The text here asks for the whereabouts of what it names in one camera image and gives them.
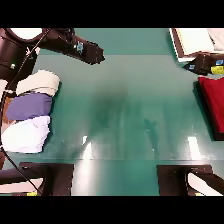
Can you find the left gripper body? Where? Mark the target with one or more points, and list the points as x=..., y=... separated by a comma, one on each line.
x=95, y=52

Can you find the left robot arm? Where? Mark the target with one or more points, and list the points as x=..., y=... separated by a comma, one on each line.
x=50, y=40

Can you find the cream garment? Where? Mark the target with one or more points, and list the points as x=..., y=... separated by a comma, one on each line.
x=38, y=82

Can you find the purple garment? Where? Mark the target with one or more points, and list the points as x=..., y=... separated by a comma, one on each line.
x=29, y=106

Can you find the white garment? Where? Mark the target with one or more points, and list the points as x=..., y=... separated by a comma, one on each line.
x=26, y=135
x=195, y=40

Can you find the red garment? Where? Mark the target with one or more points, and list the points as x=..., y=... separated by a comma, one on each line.
x=215, y=100

